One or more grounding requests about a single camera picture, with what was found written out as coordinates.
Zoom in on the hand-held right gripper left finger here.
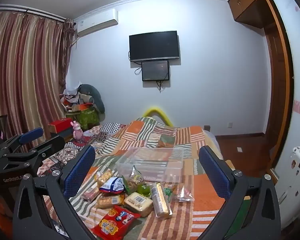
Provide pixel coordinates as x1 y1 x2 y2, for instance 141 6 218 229
12 145 98 240

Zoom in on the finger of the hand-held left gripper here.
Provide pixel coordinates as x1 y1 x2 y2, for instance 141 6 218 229
5 135 66 167
0 127 44 155

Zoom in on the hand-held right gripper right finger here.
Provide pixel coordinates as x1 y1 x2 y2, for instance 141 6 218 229
198 145 282 240

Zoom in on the yellow cookie bag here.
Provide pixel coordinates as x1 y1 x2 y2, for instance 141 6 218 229
95 169 114 188

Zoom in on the blue white snack bag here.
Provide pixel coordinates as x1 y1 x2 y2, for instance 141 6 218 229
99 177 127 194

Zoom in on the long wafer packet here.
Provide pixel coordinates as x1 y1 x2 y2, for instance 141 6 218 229
150 182 173 218

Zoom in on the clear plastic container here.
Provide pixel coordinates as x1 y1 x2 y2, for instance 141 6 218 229
116 146 185 183

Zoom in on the green jelly cup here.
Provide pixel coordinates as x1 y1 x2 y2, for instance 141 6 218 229
137 183 152 197

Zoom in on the tan bread pack white label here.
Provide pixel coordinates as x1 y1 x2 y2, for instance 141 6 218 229
124 192 154 217

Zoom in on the dark box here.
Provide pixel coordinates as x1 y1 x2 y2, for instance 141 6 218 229
50 127 74 141

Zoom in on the red box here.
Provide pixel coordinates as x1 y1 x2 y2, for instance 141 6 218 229
48 117 74 133

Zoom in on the brown red snack packet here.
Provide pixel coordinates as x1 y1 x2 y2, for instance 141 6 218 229
81 186 102 203

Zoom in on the pink plush toy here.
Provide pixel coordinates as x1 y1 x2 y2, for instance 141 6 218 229
70 121 84 141

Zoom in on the black chair back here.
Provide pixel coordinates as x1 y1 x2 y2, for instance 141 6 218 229
0 114 8 138

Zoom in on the clear zip bag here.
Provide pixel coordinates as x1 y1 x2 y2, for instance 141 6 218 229
174 184 194 202

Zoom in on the orange patchwork blanket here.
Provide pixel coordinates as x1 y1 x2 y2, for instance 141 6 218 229
40 117 238 240

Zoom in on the green printed bag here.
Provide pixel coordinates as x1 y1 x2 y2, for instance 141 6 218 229
74 106 101 131

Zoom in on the floral checkered quilt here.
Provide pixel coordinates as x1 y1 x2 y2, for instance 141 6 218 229
37 123 127 177

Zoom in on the orange cardboard box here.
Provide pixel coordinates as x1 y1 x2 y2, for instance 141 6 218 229
71 104 94 112

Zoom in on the small green packet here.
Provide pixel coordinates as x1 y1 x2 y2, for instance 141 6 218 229
164 186 177 202

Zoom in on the pile of clutter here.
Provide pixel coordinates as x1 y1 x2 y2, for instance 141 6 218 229
60 85 94 111

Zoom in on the green seal zip bag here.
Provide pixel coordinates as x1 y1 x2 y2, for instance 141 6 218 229
122 165 146 193

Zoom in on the striped red curtain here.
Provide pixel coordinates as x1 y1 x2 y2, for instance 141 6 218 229
0 4 75 143

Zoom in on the white cabinet with stickers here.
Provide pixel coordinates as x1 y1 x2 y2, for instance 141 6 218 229
274 144 300 228

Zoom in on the yellow foam tube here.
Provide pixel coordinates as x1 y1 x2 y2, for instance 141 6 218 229
143 106 174 127

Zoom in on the small black monitor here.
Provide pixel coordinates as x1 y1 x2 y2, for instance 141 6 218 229
141 60 170 82

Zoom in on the white air conditioner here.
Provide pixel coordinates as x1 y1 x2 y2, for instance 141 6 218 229
74 8 119 37

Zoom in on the frosted sliding door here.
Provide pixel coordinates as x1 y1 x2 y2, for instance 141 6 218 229
270 0 300 180

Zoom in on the wooden overhead cabinet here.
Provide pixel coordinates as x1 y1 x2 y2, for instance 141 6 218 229
227 0 280 29

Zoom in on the black monitor cable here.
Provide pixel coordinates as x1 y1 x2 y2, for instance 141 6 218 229
156 79 170 91

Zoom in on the wooden door frame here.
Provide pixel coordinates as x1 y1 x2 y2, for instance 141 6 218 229
262 0 294 172

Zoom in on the black television cable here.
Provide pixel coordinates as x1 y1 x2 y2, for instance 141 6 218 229
128 51 142 76

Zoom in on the white curtain rail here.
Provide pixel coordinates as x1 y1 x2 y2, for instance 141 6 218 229
0 4 66 22

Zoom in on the black wall television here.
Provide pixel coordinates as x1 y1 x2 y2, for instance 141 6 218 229
129 31 181 62

